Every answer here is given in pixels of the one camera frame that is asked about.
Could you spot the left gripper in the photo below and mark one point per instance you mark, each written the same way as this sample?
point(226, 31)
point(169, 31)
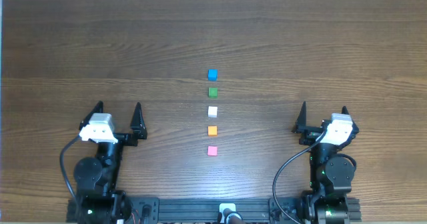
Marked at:
point(128, 139)

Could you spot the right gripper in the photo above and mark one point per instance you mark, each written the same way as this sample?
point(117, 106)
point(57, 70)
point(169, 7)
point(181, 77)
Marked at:
point(310, 134)

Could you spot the orange cube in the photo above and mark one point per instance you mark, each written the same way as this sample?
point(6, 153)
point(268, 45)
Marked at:
point(212, 131)

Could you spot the green cube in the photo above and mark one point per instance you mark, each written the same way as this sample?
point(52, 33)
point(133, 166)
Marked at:
point(213, 92)

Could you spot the pink cube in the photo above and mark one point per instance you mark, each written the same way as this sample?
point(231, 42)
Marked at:
point(212, 151)

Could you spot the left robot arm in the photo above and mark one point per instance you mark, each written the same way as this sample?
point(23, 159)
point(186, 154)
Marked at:
point(88, 175)

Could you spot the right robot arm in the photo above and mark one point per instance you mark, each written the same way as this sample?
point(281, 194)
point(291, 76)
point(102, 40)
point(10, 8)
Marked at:
point(338, 175)

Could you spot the white cube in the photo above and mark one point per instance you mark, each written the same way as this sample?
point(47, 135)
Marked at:
point(212, 111)

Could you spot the blue cube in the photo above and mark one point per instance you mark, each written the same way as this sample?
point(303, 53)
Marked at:
point(212, 75)

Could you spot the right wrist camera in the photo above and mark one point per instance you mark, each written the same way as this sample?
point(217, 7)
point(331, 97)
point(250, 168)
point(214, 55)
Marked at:
point(338, 129)

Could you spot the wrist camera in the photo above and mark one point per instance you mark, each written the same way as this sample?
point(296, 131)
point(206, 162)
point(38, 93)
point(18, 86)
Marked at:
point(338, 129)
point(99, 127)

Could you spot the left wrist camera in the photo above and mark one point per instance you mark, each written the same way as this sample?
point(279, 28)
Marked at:
point(99, 127)

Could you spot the mounting rail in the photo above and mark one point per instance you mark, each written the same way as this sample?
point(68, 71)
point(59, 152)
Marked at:
point(193, 210)

